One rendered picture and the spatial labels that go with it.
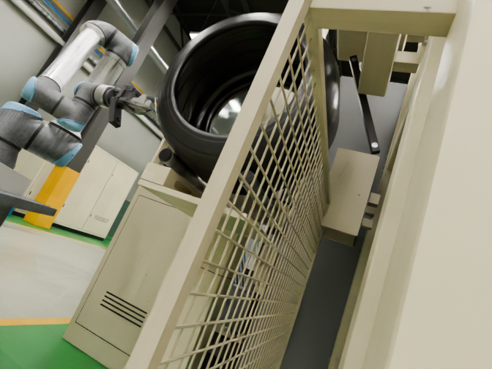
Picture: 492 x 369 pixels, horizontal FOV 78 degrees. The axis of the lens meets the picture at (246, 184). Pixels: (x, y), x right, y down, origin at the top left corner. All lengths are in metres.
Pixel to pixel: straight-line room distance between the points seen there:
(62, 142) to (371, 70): 1.35
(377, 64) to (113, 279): 1.60
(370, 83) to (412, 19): 0.88
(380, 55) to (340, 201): 0.51
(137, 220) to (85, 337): 0.64
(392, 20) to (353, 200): 0.78
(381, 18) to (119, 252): 1.70
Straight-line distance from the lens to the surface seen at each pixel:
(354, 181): 1.11
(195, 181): 1.11
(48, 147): 1.65
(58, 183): 6.76
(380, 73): 1.23
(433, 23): 0.38
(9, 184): 1.65
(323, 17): 0.39
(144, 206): 1.85
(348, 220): 1.07
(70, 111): 1.38
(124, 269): 1.82
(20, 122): 1.65
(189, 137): 0.90
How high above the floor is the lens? 0.67
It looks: 15 degrees up
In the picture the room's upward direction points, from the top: 22 degrees clockwise
